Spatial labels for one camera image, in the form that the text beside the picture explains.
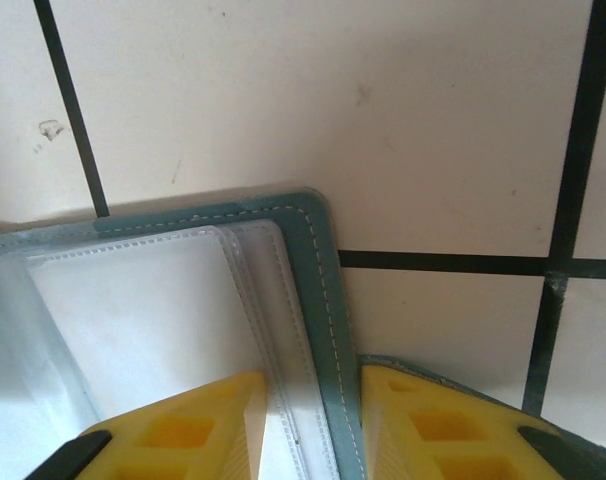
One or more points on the teal card holder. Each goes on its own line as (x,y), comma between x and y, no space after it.
(328,300)

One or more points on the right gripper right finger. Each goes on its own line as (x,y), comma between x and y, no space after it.
(458,440)

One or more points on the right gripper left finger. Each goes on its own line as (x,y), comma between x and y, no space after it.
(183,435)

